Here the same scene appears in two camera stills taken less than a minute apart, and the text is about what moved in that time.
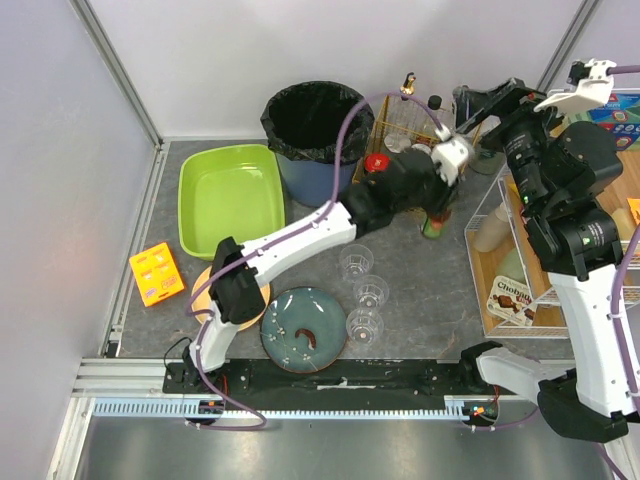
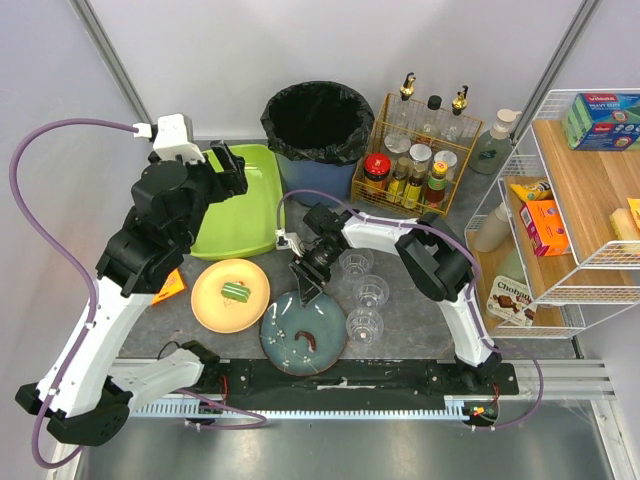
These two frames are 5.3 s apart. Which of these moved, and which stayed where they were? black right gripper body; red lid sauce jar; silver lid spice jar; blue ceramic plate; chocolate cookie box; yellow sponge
Moved: black right gripper body
Stayed: blue ceramic plate; silver lid spice jar; red lid sauce jar; chocolate cookie box; yellow sponge
